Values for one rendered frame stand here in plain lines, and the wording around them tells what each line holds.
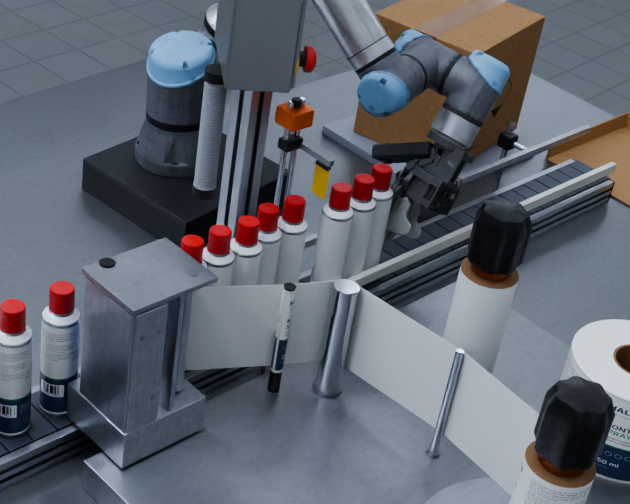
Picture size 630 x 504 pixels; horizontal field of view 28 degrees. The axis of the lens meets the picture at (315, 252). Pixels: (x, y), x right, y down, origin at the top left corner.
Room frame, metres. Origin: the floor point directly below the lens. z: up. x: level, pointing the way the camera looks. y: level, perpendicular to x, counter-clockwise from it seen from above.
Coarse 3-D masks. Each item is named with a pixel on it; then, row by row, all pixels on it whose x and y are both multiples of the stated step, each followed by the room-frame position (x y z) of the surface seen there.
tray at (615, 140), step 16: (592, 128) 2.54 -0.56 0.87; (608, 128) 2.59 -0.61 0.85; (624, 128) 2.64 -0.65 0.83; (576, 144) 2.50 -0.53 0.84; (592, 144) 2.53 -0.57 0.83; (608, 144) 2.54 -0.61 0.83; (624, 144) 2.55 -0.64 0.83; (560, 160) 2.42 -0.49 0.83; (576, 160) 2.44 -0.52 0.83; (592, 160) 2.45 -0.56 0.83; (608, 160) 2.46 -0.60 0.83; (624, 160) 2.47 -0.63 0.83; (608, 176) 2.39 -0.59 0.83; (624, 176) 2.40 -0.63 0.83; (624, 192) 2.33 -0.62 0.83
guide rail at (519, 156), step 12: (576, 132) 2.31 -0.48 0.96; (588, 132) 2.34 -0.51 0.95; (540, 144) 2.23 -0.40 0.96; (552, 144) 2.24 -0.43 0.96; (516, 156) 2.16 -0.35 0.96; (528, 156) 2.19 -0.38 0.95; (480, 168) 2.08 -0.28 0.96; (492, 168) 2.10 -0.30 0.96; (468, 180) 2.05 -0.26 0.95; (312, 240) 1.74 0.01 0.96
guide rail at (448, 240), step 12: (600, 168) 2.26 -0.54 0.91; (612, 168) 2.28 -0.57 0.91; (576, 180) 2.19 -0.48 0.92; (588, 180) 2.22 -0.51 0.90; (552, 192) 2.13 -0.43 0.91; (564, 192) 2.16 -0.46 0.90; (528, 204) 2.07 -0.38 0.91; (540, 204) 2.10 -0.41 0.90; (468, 228) 1.94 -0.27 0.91; (444, 240) 1.89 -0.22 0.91; (456, 240) 1.91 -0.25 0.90; (408, 252) 1.83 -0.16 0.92; (420, 252) 1.84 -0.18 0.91; (432, 252) 1.86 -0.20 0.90; (384, 264) 1.78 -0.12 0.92; (396, 264) 1.79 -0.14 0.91; (408, 264) 1.82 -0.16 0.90; (360, 276) 1.73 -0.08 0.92; (372, 276) 1.75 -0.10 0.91
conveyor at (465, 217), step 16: (544, 176) 2.25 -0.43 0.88; (560, 176) 2.26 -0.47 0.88; (576, 176) 2.27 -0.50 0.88; (512, 192) 2.16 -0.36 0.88; (528, 192) 2.17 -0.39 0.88; (576, 192) 2.21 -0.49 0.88; (544, 208) 2.12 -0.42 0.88; (432, 224) 1.99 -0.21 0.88; (448, 224) 2.00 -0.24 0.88; (464, 224) 2.01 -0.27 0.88; (400, 240) 1.92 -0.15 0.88; (416, 240) 1.93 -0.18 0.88; (432, 240) 1.93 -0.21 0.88; (464, 240) 1.95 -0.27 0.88; (384, 256) 1.85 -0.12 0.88; (432, 256) 1.88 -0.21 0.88; (400, 272) 1.81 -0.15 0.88; (368, 288) 1.75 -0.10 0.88; (32, 400) 1.33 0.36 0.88; (32, 416) 1.30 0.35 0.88; (48, 416) 1.30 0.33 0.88; (64, 416) 1.31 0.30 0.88; (32, 432) 1.27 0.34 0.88; (48, 432) 1.27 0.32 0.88; (0, 448) 1.22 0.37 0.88; (16, 448) 1.23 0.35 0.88
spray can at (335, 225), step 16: (336, 192) 1.70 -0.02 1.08; (336, 208) 1.70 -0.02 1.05; (320, 224) 1.71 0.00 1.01; (336, 224) 1.69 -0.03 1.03; (320, 240) 1.70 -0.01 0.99; (336, 240) 1.69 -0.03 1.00; (320, 256) 1.69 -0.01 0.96; (336, 256) 1.69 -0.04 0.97; (320, 272) 1.69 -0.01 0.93; (336, 272) 1.69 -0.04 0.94
